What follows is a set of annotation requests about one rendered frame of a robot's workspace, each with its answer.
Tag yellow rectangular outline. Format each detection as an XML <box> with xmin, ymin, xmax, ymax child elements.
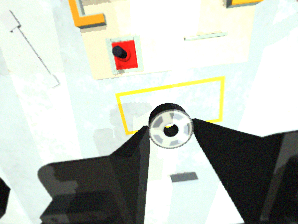
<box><xmin>115</xmin><ymin>76</ymin><xmax>225</xmax><ymax>135</ymax></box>

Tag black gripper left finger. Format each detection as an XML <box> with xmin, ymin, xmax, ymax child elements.
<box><xmin>37</xmin><ymin>125</ymin><xmax>150</xmax><ymax>224</ymax></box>

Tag black and white wheel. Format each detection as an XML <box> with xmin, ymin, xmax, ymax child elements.
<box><xmin>148</xmin><ymin>103</ymin><xmax>194</xmax><ymax>149</ymax></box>

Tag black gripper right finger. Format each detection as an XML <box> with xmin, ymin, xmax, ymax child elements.
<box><xmin>192</xmin><ymin>118</ymin><xmax>298</xmax><ymax>222</ymax></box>

